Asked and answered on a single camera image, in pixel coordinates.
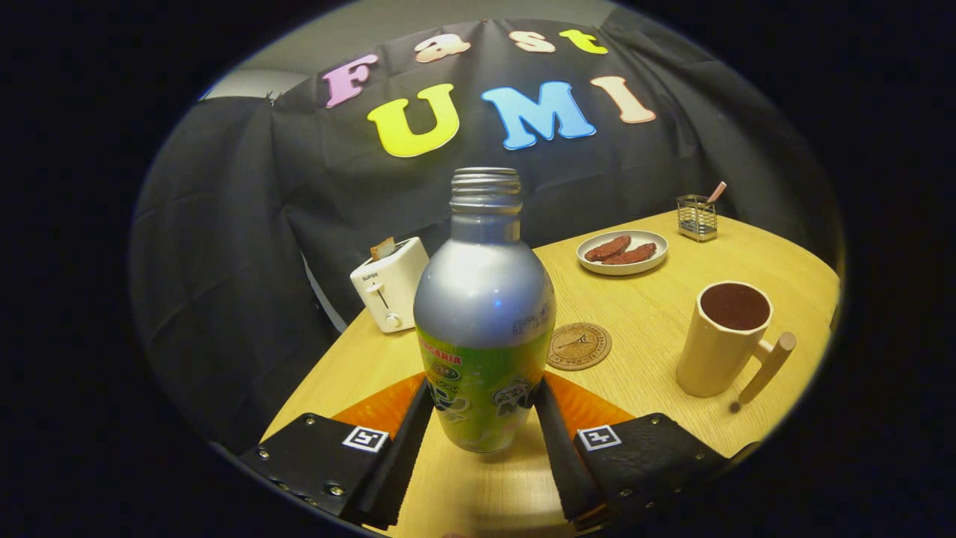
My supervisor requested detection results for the brown sausage piece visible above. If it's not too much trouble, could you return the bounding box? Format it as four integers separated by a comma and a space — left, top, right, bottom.
585, 235, 633, 263
602, 242, 658, 267

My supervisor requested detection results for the white toaster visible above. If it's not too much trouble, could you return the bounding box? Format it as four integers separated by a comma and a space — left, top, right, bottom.
350, 237, 431, 334

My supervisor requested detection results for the wire mesh holder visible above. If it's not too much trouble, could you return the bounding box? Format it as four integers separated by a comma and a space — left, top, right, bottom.
676, 194, 718, 243

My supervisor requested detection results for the round wooden coaster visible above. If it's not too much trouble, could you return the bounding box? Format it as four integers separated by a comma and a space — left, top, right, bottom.
547, 322, 612, 371

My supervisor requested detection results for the silver green juice bottle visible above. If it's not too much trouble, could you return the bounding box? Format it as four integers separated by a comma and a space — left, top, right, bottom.
413, 167, 558, 454

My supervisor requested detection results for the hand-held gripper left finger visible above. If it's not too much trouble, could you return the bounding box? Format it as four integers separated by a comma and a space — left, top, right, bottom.
239, 374, 436, 531

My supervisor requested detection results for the white round plate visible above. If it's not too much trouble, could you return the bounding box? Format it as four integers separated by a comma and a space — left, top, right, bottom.
576, 229, 669, 276

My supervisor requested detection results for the cream cup with wooden handle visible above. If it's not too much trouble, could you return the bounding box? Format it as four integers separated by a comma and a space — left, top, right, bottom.
676, 281, 797, 406

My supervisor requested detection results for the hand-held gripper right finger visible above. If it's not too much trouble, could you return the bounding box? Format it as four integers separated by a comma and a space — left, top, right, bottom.
532, 372, 731, 532

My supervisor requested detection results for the wooden table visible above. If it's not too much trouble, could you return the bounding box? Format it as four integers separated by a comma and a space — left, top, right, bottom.
261, 209, 842, 538

